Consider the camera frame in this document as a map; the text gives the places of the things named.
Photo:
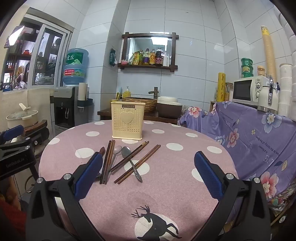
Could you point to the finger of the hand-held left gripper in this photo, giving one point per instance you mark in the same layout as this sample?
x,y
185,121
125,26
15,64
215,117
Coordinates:
x,y
11,134

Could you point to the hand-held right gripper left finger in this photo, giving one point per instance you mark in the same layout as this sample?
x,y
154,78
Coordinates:
x,y
89,177

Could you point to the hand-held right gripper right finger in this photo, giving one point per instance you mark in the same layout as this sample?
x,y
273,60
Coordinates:
x,y
208,177

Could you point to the matt grey metal spoon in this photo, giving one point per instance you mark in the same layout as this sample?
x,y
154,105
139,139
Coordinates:
x,y
118,149

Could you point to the shiny metal spoon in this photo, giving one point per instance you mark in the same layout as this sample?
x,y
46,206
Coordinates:
x,y
126,152

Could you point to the cream perforated utensil holder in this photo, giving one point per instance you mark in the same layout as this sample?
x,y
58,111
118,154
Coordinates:
x,y
120,129

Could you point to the person's left forearm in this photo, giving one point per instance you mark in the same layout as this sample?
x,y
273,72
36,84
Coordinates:
x,y
9,215

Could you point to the white cooking pot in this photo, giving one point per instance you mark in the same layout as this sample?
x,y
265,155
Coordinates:
x,y
22,118

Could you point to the black induction cooker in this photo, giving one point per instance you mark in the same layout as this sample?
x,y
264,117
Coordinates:
x,y
39,136

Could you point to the pink polka dot tablecloth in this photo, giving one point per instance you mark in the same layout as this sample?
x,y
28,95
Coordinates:
x,y
161,197

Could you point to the purple floral cloth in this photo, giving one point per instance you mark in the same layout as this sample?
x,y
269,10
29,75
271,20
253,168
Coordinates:
x,y
249,139

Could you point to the black and white water dispenser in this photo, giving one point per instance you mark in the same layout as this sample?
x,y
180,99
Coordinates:
x,y
64,109

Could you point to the dark wooden counter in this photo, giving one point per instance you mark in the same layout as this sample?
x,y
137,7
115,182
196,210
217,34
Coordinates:
x,y
104,113

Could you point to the dark blue cup holder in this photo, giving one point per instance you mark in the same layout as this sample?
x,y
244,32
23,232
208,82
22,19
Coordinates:
x,y
84,103

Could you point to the brown and white basin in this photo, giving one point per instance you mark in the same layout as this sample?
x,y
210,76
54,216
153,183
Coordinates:
x,y
167,107

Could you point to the white paper cup tube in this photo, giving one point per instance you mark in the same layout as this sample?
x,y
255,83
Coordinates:
x,y
82,91

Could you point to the grey framed glass window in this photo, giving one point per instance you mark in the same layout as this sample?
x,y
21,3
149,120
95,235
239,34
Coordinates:
x,y
46,53

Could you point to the yellow plastic bag roll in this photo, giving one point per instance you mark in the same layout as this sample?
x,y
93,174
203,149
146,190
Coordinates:
x,y
221,87

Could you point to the yellow soap bottle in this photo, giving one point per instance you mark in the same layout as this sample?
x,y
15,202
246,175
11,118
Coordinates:
x,y
126,93

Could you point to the blue water bottle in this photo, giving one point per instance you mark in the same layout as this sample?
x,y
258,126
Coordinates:
x,y
75,67

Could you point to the white microwave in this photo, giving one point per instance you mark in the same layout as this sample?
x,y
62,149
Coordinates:
x,y
242,91

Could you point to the woven basket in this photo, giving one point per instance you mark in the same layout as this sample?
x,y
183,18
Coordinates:
x,y
150,103

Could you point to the white thermos kettle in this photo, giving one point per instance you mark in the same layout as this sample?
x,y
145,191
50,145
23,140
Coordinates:
x,y
263,98

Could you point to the bronze faucet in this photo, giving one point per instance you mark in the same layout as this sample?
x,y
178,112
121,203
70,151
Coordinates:
x,y
154,91

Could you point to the green noodle tub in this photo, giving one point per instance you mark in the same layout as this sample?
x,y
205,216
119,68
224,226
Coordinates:
x,y
247,68
246,74
247,61

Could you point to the glass jar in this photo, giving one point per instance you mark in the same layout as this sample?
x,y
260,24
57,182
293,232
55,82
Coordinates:
x,y
261,71

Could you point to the pink small container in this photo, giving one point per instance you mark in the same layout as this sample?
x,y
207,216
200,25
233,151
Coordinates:
x,y
124,62

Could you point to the green hanging bag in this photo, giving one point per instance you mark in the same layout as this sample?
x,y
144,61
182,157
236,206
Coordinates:
x,y
112,57

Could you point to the small white bottle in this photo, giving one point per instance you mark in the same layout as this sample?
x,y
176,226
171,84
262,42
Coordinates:
x,y
165,61

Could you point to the green and yellow packet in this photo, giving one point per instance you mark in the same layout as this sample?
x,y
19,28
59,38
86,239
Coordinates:
x,y
133,59

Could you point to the dark soy sauce bottle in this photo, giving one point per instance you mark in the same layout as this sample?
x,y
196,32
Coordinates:
x,y
159,58

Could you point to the yellow oil bottle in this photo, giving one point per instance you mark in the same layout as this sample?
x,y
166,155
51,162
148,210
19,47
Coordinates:
x,y
140,58

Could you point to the amber sauce bottle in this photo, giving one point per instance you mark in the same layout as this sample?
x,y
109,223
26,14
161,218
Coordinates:
x,y
152,58

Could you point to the dark bottle with yellow label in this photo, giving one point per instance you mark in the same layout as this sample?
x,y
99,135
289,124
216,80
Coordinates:
x,y
146,58

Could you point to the tall stack of yellow cups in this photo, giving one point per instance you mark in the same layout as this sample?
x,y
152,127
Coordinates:
x,y
269,53

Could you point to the wooden framed mirror shelf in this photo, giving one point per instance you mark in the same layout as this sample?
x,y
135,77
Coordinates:
x,y
148,35

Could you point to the tall stack of white cups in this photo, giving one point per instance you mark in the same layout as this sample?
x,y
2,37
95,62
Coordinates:
x,y
289,34

